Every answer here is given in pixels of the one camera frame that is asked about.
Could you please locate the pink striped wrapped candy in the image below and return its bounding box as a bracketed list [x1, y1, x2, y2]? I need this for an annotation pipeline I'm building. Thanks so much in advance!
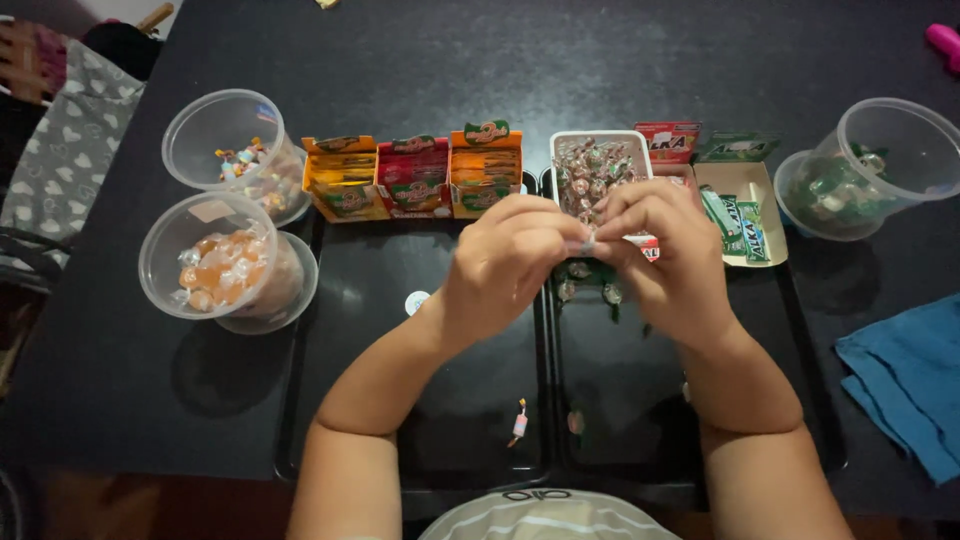
[507, 398, 530, 450]

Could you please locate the blue cloth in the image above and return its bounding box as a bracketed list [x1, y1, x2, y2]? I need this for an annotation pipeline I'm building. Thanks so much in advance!
[834, 292, 960, 487]

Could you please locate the green and beige candy carton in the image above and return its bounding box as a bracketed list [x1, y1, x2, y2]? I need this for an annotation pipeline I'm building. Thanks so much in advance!
[691, 132, 790, 269]

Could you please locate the clear tub with orange candies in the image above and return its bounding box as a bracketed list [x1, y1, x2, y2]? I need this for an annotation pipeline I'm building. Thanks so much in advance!
[138, 190, 320, 336]

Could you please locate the woven brown basket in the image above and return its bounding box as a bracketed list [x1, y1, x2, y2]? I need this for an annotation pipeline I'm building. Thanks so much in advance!
[0, 18, 69, 106]

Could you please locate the heap of green wrapped candies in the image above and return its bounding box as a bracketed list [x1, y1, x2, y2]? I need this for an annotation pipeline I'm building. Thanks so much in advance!
[787, 142, 897, 230]

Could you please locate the black plastic tray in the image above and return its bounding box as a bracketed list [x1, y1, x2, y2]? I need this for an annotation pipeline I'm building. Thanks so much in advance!
[273, 171, 552, 492]
[540, 168, 849, 489]

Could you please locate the orange candy display box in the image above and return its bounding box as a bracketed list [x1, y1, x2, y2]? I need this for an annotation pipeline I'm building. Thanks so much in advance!
[448, 119, 525, 220]

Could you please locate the heap of orange wrapped candies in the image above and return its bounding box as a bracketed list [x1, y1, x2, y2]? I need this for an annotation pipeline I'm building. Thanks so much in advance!
[171, 227, 301, 315]

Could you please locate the white rectangular candy tray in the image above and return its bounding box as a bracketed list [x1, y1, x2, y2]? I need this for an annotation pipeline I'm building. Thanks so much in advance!
[549, 129, 663, 249]

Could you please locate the yellow candy display box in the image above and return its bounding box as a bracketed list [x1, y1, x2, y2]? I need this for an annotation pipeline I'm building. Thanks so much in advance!
[300, 135, 391, 224]

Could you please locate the grey cloth with white hearts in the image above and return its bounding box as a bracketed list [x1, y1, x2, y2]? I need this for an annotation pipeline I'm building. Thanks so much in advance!
[0, 39, 145, 264]

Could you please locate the clear tub with colourful candies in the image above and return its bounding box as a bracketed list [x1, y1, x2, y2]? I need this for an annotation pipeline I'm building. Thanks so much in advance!
[161, 88, 312, 228]

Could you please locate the red candy carton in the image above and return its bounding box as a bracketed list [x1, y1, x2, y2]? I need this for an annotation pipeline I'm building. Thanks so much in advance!
[633, 120, 704, 264]

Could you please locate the pink plastic object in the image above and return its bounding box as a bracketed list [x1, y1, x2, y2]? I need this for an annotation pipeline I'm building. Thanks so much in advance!
[924, 22, 960, 76]

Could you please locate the heap of green-red wrapped candies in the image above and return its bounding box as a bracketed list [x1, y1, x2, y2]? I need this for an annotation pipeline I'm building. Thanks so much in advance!
[556, 137, 648, 228]

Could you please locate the person's left hand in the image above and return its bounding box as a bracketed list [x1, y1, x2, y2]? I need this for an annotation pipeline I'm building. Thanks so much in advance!
[438, 193, 597, 355]

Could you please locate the clear tub with green candies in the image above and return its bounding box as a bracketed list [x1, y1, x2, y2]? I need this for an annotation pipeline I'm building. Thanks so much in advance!
[773, 97, 960, 243]

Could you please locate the person's striped shirt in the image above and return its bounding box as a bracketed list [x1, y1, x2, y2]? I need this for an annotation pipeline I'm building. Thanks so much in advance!
[417, 489, 684, 540]

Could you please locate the person's right hand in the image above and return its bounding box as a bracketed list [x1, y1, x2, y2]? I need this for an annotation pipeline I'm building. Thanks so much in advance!
[591, 177, 742, 352]

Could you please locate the red candy display box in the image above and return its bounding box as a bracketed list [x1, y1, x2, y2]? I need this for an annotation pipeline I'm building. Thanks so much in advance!
[375, 134, 454, 220]

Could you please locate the heap of colourful wrapped candies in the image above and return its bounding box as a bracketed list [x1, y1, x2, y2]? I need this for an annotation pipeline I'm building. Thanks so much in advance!
[213, 136, 305, 219]

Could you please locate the green candy stick pack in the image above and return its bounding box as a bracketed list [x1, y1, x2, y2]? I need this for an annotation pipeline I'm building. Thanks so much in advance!
[735, 199, 772, 264]
[699, 185, 744, 258]

